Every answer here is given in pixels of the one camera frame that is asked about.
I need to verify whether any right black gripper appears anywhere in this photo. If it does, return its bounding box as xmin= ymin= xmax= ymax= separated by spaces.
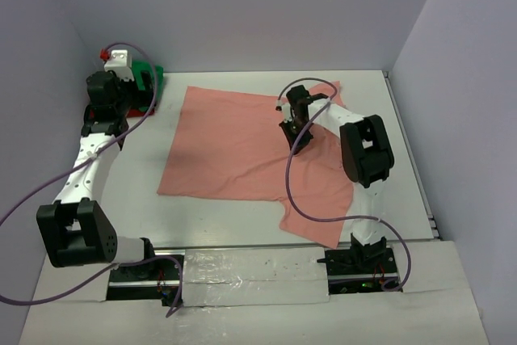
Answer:
xmin=280 ymin=116 xmax=313 ymax=155

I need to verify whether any salmon pink t-shirt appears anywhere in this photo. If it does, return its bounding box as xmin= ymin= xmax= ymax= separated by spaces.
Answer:
xmin=158 ymin=86 xmax=353 ymax=248

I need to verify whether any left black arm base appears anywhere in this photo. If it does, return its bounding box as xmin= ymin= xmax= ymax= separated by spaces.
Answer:
xmin=106 ymin=255 xmax=183 ymax=307

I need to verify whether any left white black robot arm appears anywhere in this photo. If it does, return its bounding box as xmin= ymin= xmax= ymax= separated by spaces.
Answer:
xmin=36 ymin=69 xmax=158 ymax=280

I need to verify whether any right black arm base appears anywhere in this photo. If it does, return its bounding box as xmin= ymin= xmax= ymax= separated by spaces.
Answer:
xmin=317 ymin=247 xmax=400 ymax=295

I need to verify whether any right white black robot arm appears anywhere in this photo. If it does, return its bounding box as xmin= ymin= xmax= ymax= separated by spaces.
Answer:
xmin=275 ymin=84 xmax=395 ymax=273

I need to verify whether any red folded t-shirt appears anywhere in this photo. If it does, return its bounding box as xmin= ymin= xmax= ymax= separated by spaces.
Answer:
xmin=83 ymin=100 xmax=147 ymax=122

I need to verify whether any green folded t-shirt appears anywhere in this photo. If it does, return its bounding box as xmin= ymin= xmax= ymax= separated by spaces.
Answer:
xmin=132 ymin=61 xmax=163 ymax=95

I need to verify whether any silver tape patch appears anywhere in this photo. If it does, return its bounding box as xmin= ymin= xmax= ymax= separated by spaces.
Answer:
xmin=182 ymin=247 xmax=330 ymax=307

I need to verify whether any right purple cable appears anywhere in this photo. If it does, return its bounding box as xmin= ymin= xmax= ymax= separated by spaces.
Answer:
xmin=276 ymin=78 xmax=413 ymax=293

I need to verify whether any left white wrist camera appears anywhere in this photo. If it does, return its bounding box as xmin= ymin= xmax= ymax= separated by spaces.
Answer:
xmin=99 ymin=49 xmax=134 ymax=82

